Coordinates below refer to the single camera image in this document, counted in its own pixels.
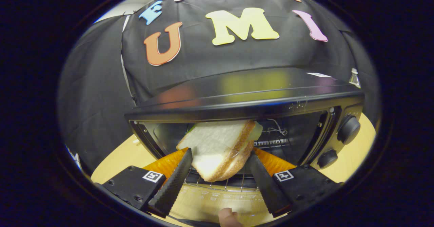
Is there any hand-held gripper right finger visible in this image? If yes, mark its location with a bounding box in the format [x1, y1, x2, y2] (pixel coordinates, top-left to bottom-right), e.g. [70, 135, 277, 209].
[249, 148, 342, 218]

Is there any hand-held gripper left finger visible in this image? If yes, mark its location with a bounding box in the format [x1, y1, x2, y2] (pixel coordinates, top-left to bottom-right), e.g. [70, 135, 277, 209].
[102, 148, 193, 218]

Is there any white bread sandwich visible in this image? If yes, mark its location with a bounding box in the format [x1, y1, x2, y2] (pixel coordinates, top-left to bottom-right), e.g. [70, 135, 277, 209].
[176, 119, 263, 183]

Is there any black toaster oven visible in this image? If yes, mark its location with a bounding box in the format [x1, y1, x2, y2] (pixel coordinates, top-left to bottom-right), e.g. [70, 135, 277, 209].
[124, 68, 365, 226]

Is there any green label drink bottle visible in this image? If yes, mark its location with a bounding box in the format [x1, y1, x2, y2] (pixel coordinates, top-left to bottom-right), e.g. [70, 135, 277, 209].
[349, 68, 361, 89]

